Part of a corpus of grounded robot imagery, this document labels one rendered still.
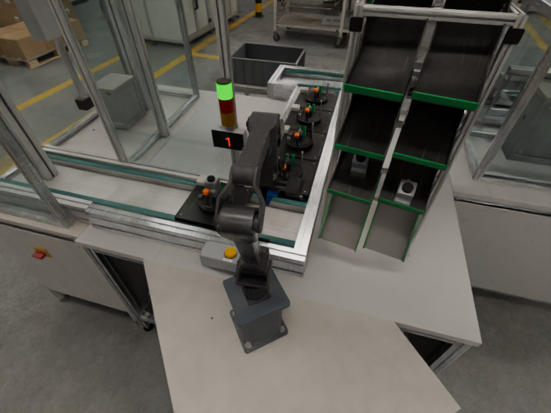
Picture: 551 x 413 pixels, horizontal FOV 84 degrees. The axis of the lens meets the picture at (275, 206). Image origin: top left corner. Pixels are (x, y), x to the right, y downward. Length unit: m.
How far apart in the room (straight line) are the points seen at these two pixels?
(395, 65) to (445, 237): 0.81
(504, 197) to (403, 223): 0.75
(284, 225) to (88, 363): 1.43
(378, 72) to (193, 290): 0.88
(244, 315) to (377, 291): 0.51
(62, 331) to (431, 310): 2.01
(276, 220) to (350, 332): 0.49
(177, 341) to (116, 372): 1.04
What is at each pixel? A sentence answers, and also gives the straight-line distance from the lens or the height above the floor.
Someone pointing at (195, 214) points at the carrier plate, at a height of 0.97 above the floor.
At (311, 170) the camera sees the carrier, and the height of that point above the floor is 0.97.
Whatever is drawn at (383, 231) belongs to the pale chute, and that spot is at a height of 1.04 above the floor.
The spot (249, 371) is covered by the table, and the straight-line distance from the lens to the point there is 1.01.
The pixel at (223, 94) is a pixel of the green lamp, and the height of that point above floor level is 1.38.
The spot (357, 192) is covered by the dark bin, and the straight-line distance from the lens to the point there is 0.95.
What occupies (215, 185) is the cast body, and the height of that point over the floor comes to 1.08.
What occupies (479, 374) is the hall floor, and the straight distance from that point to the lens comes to 2.20.
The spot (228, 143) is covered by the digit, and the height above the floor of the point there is 1.19.
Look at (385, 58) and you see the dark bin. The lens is 0.85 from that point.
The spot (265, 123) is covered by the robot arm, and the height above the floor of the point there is 1.49.
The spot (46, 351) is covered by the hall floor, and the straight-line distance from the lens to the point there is 2.33.
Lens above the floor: 1.82
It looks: 45 degrees down
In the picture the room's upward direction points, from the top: straight up
